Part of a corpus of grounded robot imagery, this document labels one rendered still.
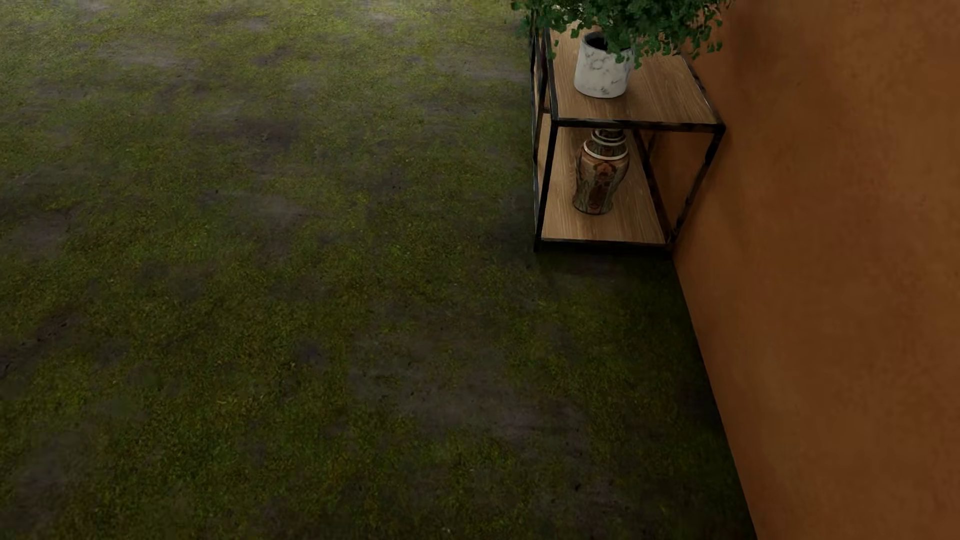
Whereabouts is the brown patterned ceramic vase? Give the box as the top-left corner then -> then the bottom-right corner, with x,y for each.
572,129 -> 631,216

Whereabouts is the wooden shelf with black frame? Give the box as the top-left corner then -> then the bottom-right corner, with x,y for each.
529,21 -> 727,252

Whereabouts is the green leafy plant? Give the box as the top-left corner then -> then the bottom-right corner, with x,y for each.
510,0 -> 731,69

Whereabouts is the white marble plant pot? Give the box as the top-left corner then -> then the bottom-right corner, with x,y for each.
573,31 -> 636,99

